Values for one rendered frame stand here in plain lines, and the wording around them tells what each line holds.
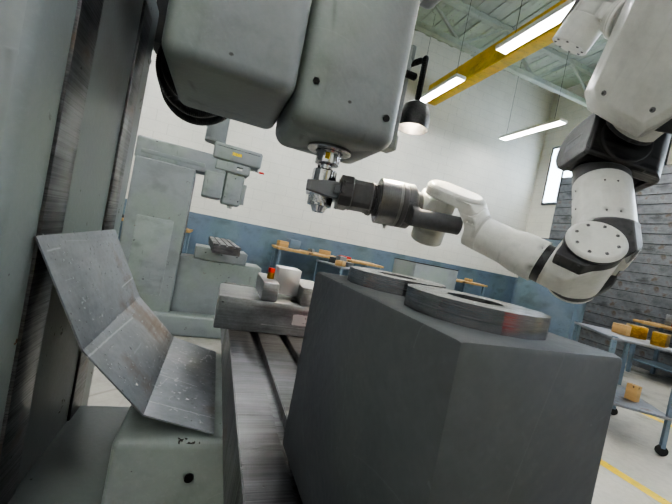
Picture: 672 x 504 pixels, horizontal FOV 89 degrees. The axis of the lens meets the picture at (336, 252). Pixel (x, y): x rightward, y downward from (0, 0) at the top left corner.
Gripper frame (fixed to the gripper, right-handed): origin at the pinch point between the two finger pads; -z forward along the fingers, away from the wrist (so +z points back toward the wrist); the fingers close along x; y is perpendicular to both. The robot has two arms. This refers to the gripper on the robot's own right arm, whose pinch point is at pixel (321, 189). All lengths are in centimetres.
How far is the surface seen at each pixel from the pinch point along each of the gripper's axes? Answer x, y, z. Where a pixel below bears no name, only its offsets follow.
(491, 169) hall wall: -776, -248, 427
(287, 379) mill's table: 14.5, 31.6, -0.2
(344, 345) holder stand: 41.2, 17.4, 3.1
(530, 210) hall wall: -810, -174, 572
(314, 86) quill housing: 11.4, -14.0, -4.3
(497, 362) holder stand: 52, 14, 9
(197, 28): 17.6, -15.5, -20.8
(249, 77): 15.1, -11.6, -13.5
